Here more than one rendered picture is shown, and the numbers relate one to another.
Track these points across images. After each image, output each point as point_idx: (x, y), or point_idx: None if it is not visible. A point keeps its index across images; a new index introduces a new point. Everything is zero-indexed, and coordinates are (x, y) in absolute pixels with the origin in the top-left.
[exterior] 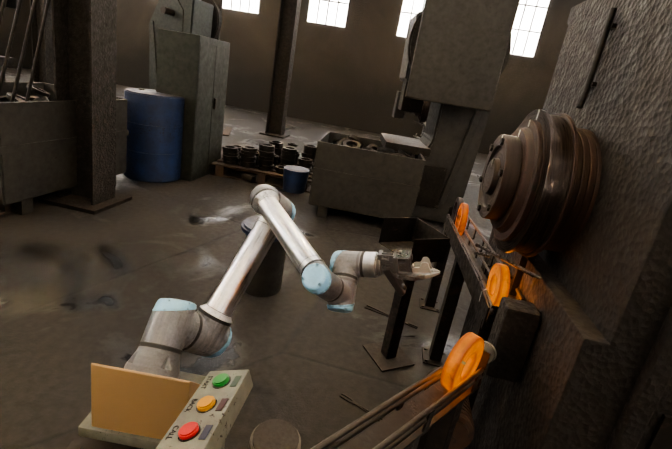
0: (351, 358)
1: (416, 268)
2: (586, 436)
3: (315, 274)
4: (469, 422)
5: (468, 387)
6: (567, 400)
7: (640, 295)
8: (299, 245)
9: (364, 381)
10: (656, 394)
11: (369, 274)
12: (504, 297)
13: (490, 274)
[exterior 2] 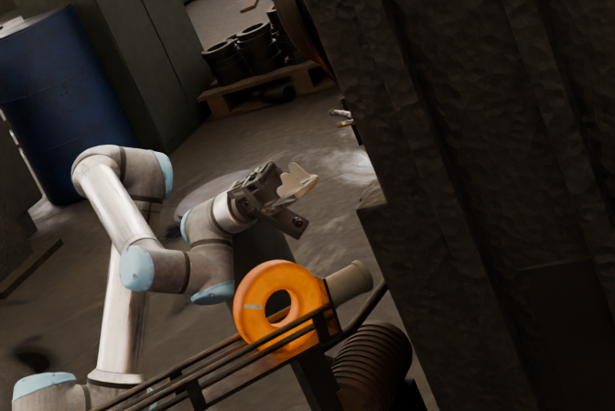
0: (415, 373)
1: (280, 188)
2: (462, 341)
3: (128, 264)
4: (357, 386)
5: (293, 337)
6: (402, 301)
7: (364, 123)
8: (118, 229)
9: (429, 403)
10: (465, 245)
11: (231, 227)
12: (371, 181)
13: None
